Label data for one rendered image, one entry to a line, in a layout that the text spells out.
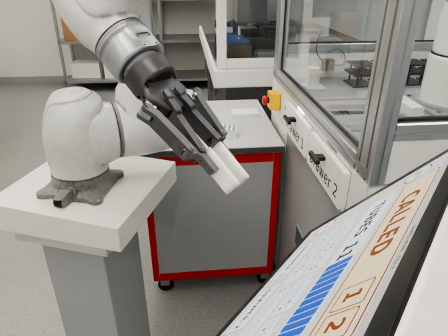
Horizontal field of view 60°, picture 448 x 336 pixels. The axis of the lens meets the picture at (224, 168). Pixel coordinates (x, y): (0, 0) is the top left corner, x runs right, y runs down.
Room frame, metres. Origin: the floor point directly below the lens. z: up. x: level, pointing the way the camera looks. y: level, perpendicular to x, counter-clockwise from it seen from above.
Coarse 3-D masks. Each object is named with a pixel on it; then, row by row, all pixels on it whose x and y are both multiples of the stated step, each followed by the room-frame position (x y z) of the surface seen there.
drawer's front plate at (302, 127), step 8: (288, 104) 1.42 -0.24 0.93; (288, 112) 1.41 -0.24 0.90; (296, 112) 1.32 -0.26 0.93; (296, 120) 1.30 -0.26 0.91; (304, 120) 1.24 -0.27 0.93; (288, 128) 1.39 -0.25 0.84; (296, 128) 1.29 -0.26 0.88; (304, 128) 1.20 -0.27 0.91; (312, 128) 1.17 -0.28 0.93; (304, 136) 1.19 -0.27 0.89; (296, 144) 1.27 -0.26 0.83; (304, 144) 1.19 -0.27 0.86; (304, 152) 1.18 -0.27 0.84
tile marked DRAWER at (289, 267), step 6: (306, 246) 0.47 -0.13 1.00; (300, 252) 0.46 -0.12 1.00; (306, 252) 0.44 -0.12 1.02; (294, 258) 0.45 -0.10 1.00; (300, 258) 0.43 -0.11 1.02; (288, 264) 0.44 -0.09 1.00; (294, 264) 0.42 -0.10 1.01; (282, 270) 0.43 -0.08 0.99; (288, 270) 0.41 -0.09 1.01; (276, 276) 0.42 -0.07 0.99; (282, 276) 0.40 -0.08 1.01; (270, 282) 0.42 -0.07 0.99
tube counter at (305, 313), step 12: (360, 240) 0.34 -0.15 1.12; (348, 252) 0.33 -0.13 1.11; (336, 264) 0.31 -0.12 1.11; (348, 264) 0.29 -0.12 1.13; (324, 276) 0.30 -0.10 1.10; (336, 276) 0.28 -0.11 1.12; (312, 288) 0.29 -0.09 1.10; (324, 288) 0.27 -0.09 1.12; (312, 300) 0.26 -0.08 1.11; (324, 300) 0.25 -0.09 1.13; (300, 312) 0.25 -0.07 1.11; (312, 312) 0.24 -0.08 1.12; (288, 324) 0.24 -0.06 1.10; (300, 324) 0.23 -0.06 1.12
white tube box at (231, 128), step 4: (224, 124) 1.56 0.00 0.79; (228, 124) 1.56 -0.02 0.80; (232, 124) 1.56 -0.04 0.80; (236, 124) 1.56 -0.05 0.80; (228, 128) 1.52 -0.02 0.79; (232, 128) 1.52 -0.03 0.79; (236, 128) 1.51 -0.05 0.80; (228, 132) 1.48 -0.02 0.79; (232, 132) 1.48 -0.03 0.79; (236, 132) 1.48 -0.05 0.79; (228, 136) 1.48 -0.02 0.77; (232, 136) 1.48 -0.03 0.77; (236, 136) 1.48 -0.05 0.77
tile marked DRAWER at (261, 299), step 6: (270, 288) 0.39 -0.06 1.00; (276, 288) 0.37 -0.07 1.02; (264, 294) 0.38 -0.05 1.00; (270, 294) 0.36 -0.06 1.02; (258, 300) 0.37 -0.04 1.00; (264, 300) 0.35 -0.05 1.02; (252, 306) 0.36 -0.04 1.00; (258, 306) 0.35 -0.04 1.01; (246, 312) 0.36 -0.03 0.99; (252, 312) 0.34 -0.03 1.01; (240, 318) 0.35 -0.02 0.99; (246, 318) 0.33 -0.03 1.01; (234, 324) 0.34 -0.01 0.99; (240, 324) 0.33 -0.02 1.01; (246, 324) 0.31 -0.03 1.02; (228, 330) 0.33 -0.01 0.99; (234, 330) 0.32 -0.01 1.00
